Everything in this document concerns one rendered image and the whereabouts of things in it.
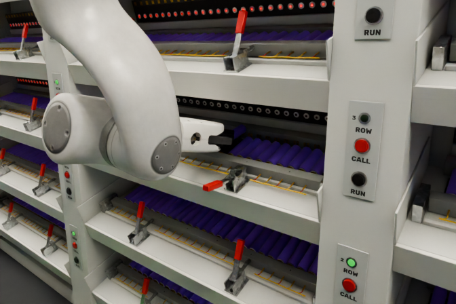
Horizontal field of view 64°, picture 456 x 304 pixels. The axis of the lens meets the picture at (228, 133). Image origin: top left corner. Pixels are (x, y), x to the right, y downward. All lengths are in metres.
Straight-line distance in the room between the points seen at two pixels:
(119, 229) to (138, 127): 0.56
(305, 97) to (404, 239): 0.21
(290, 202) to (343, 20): 0.27
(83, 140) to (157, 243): 0.45
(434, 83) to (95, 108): 0.38
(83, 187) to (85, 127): 0.54
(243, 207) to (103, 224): 0.45
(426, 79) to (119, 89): 0.33
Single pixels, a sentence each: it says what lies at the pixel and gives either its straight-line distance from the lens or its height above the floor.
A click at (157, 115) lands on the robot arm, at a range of 0.39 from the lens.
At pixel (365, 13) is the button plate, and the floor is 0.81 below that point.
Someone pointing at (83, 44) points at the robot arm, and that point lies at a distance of 0.39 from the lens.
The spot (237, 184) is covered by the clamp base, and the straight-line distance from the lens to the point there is 0.60.
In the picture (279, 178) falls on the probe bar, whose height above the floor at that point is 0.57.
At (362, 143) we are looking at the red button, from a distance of 0.47.
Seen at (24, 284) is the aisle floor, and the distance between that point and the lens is 1.47.
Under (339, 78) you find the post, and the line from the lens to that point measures 0.47.
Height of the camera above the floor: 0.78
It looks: 14 degrees down
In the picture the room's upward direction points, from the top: straight up
